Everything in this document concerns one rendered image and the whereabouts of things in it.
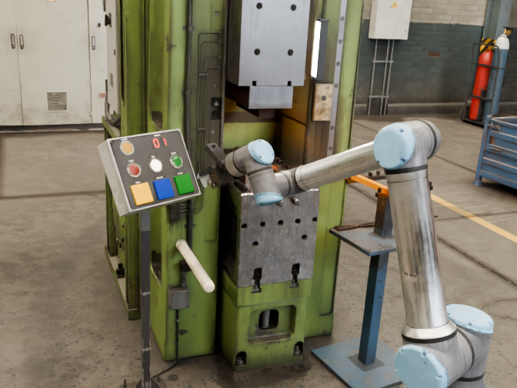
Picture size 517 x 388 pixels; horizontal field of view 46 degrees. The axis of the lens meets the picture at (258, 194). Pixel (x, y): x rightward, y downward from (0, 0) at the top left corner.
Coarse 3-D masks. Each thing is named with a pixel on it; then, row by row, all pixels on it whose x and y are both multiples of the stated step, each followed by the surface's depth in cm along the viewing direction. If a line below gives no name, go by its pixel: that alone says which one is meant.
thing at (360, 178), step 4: (352, 176) 272; (356, 176) 270; (360, 176) 270; (356, 180) 270; (360, 180) 268; (364, 180) 266; (368, 180) 264; (372, 180) 265; (364, 184) 266; (368, 184) 264; (372, 184) 261; (376, 184) 260; (380, 184) 260; (372, 188) 261; (376, 188) 259; (384, 188) 255; (384, 192) 255; (388, 192) 252; (388, 196) 252
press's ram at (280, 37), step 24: (240, 0) 239; (264, 0) 241; (288, 0) 245; (240, 24) 241; (264, 24) 244; (288, 24) 248; (240, 48) 244; (264, 48) 247; (288, 48) 251; (240, 72) 247; (264, 72) 250; (288, 72) 254
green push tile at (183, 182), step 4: (176, 176) 234; (180, 176) 235; (184, 176) 236; (188, 176) 238; (176, 180) 233; (180, 180) 234; (184, 180) 236; (188, 180) 237; (176, 184) 233; (180, 184) 234; (184, 184) 235; (188, 184) 237; (180, 188) 234; (184, 188) 235; (188, 188) 236; (192, 188) 238; (180, 192) 233; (184, 192) 234; (188, 192) 236
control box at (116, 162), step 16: (112, 144) 219; (144, 144) 229; (160, 144) 233; (176, 144) 239; (112, 160) 218; (128, 160) 222; (144, 160) 227; (160, 160) 232; (112, 176) 220; (128, 176) 220; (144, 176) 225; (160, 176) 230; (192, 176) 240; (112, 192) 223; (128, 192) 219; (176, 192) 233; (192, 192) 238; (128, 208) 217; (144, 208) 221
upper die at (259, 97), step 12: (228, 84) 274; (228, 96) 276; (240, 96) 261; (252, 96) 252; (264, 96) 254; (276, 96) 256; (288, 96) 258; (252, 108) 254; (264, 108) 255; (276, 108) 258; (288, 108) 260
